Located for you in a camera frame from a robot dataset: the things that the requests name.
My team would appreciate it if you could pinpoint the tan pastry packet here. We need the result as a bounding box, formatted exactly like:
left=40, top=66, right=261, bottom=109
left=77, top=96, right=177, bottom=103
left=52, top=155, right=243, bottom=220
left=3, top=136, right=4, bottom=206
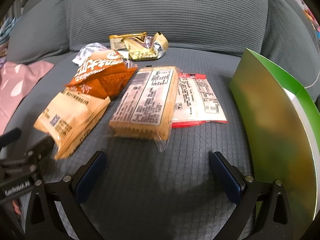
left=34, top=88, right=111, bottom=160

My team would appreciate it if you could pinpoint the green cardboard box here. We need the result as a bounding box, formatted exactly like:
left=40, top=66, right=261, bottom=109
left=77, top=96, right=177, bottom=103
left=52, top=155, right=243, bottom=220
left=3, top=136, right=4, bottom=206
left=230, top=49, right=319, bottom=239

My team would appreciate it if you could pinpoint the orange snack bag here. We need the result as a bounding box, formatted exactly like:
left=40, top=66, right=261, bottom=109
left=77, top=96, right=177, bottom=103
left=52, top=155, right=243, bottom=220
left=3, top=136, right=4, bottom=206
left=66, top=49, right=138, bottom=99

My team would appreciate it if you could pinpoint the white blue snack packet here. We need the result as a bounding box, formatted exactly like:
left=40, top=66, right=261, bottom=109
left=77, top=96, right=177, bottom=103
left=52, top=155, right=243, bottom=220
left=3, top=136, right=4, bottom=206
left=72, top=43, right=107, bottom=66

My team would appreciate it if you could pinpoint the red white snack packet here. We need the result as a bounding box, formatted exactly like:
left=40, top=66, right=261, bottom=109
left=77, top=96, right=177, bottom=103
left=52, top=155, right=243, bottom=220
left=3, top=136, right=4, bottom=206
left=172, top=73, right=228, bottom=128

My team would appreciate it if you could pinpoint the clear cracker pack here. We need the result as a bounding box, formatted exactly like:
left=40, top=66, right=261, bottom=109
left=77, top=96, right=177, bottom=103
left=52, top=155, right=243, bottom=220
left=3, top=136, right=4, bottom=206
left=108, top=66, right=180, bottom=152

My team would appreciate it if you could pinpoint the gold bar wrapper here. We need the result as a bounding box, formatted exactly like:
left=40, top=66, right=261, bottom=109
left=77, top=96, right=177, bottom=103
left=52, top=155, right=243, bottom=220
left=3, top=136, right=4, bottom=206
left=109, top=32, right=147, bottom=50

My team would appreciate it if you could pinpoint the yellow purple wrapper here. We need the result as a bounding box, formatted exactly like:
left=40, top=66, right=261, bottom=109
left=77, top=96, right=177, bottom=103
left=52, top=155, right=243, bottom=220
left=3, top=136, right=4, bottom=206
left=122, top=31, right=169, bottom=61

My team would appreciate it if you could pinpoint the pink patterned cloth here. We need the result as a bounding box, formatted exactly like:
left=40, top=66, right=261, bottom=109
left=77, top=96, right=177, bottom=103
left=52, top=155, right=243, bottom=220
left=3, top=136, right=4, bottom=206
left=0, top=61, right=54, bottom=134

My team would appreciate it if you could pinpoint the grey sofa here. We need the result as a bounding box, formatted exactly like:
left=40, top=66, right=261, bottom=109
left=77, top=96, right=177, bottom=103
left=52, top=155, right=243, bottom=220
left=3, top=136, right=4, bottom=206
left=2, top=0, right=319, bottom=239

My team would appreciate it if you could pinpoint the colourful plush toy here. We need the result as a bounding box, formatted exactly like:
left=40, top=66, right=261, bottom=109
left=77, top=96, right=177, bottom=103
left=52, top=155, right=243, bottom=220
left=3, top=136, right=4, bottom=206
left=295, top=0, right=319, bottom=40

